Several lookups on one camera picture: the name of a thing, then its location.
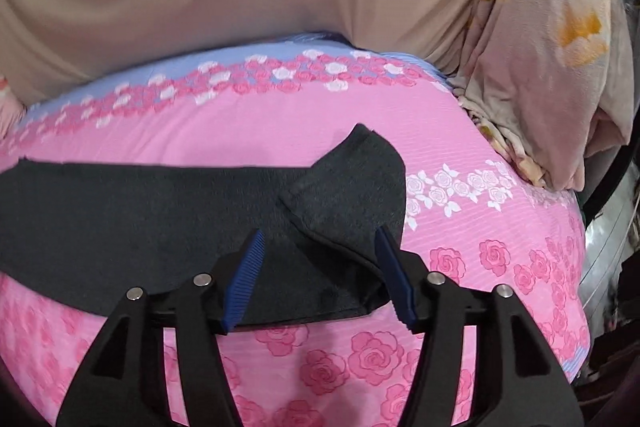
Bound dark grey pants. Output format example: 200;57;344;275
0;123;407;327

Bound pink rose print bed sheet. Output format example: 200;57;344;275
0;30;591;427

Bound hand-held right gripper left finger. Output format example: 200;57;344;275
56;228;266;427

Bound clear plastic bag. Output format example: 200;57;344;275
577;192;640;333

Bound pink pillow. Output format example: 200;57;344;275
0;75;27;138

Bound cream floral blanket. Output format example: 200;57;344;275
449;0;635;192

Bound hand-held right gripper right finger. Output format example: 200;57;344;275
375;225;586;427

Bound dark curved chair frame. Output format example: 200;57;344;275
582;142;635;222

